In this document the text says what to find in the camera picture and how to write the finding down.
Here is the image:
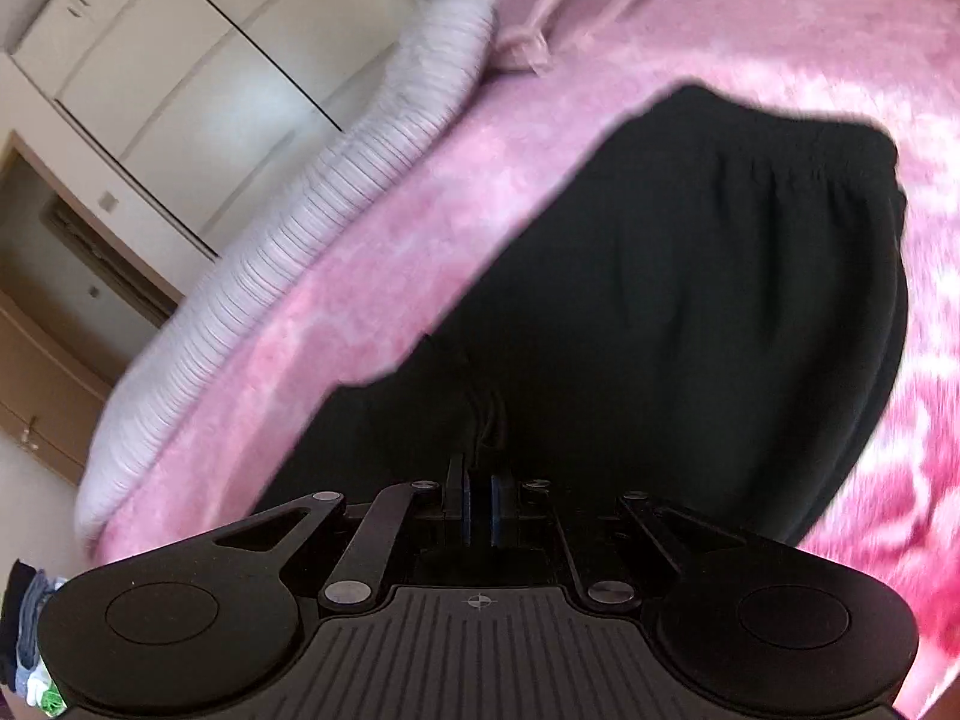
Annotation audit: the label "wooden door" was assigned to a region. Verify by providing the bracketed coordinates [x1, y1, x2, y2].
[0, 292, 113, 485]

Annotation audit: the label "pink floral blanket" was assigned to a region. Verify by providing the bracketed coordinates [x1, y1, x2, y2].
[90, 0, 960, 720]

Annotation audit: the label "striped white duvet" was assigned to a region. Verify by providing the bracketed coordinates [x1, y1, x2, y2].
[75, 0, 537, 541]

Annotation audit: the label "black pants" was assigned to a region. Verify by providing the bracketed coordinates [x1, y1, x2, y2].
[255, 82, 910, 593]

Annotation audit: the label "black folded garment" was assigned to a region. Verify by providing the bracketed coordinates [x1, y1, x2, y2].
[2, 559, 42, 683]

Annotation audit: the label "wooden door frame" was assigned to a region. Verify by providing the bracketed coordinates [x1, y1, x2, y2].
[0, 127, 185, 391]

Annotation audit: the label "white folded garment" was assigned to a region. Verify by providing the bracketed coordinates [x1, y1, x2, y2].
[21, 656, 59, 707]

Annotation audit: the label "purple pillow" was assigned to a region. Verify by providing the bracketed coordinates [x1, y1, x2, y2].
[487, 0, 680, 76]

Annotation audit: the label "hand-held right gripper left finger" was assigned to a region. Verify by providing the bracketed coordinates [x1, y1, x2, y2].
[214, 454, 475, 611]

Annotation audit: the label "white wardrobe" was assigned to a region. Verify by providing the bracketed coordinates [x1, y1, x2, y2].
[11, 0, 443, 263]

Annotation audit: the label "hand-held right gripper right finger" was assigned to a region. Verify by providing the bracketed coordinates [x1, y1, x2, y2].
[490, 469, 751, 607]

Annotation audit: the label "blue folded garment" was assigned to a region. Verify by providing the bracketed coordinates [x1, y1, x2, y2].
[19, 574, 67, 672]

